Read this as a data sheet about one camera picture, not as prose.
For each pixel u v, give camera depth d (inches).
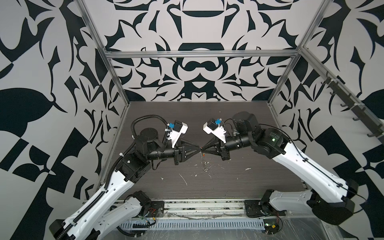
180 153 20.1
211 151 22.3
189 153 22.0
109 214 20.5
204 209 29.8
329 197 15.6
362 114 21.6
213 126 19.5
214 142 21.2
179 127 20.3
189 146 22.7
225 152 20.0
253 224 28.0
